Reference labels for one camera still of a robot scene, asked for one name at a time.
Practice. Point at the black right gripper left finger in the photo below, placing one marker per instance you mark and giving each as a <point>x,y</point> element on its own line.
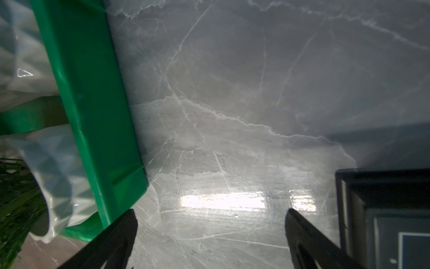
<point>111,249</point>

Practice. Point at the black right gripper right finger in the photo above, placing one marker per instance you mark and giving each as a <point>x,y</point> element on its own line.
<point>311,249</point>

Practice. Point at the pink flower pot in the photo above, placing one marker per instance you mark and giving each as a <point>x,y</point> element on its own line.
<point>44,188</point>

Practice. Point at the orange flower pot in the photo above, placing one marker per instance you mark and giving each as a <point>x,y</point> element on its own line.
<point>26,73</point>

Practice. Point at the green plastic storage tray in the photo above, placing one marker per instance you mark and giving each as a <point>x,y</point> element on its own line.
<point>93,102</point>

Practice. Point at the black white chessboard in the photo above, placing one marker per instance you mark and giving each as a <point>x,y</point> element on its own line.
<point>384,217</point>

